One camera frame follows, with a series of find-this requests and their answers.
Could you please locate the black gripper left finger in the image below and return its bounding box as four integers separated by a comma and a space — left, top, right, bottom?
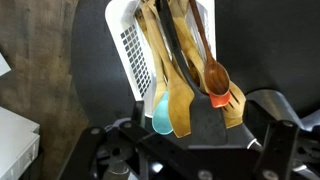
59, 125, 108, 180

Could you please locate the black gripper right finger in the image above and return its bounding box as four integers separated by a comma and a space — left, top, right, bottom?
254, 119, 301, 180

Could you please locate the black spatula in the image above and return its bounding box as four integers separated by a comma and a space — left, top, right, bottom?
155, 0, 230, 147

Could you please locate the slotted light wooden spatula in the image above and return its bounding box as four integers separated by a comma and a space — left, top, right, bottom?
169, 0, 247, 130

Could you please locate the orange silicone spatula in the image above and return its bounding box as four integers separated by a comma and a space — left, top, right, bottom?
208, 90, 232, 109

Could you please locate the teal silicone spatula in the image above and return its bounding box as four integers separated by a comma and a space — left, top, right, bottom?
139, 2, 175, 136

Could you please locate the plain light wooden spatula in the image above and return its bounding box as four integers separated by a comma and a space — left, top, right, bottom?
145, 0, 196, 139

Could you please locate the white cabinet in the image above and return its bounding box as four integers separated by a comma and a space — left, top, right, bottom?
0, 105, 41, 180

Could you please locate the dark brown wooden spoon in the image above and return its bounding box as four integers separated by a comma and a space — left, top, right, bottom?
188, 0, 231, 97

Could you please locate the round black table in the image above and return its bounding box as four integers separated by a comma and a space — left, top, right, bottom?
57, 0, 320, 180

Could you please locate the white plastic basket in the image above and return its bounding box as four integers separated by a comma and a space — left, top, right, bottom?
104, 0, 217, 120

